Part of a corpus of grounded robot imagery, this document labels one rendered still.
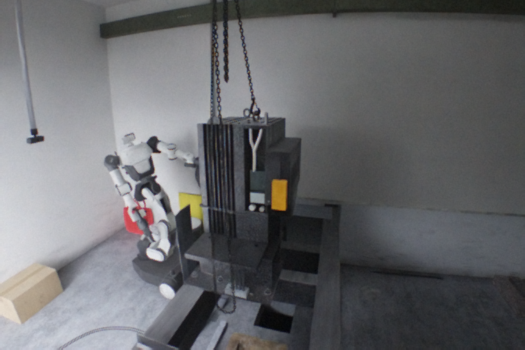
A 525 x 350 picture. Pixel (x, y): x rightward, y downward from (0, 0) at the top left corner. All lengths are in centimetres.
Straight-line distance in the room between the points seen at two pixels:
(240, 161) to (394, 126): 160
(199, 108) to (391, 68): 193
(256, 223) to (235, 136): 53
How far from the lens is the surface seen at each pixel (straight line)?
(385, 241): 284
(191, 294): 162
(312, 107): 243
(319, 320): 147
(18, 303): 284
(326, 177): 256
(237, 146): 137
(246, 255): 145
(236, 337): 222
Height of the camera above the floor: 177
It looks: 13 degrees down
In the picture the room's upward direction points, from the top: straight up
